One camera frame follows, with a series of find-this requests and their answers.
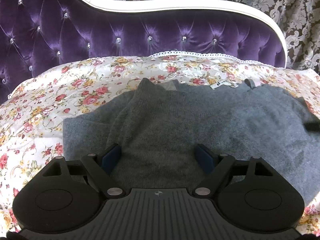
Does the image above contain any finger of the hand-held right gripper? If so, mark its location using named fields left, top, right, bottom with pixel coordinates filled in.
left=303, top=122, right=320, bottom=132

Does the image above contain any purple tufted sofa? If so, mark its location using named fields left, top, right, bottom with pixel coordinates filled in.
left=0, top=0, right=287, bottom=105

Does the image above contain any damask patterned curtain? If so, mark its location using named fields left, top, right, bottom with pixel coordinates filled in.
left=84, top=0, right=320, bottom=80

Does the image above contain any floral blanket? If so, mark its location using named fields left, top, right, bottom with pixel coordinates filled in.
left=0, top=51, right=320, bottom=233

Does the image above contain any grey argyle sweater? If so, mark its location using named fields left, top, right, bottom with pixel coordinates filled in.
left=62, top=77, right=320, bottom=205

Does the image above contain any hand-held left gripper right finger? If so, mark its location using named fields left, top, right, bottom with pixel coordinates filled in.
left=192, top=144, right=274, bottom=197

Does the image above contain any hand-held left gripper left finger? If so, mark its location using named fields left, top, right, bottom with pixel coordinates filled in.
left=41, top=144, right=124, bottom=198

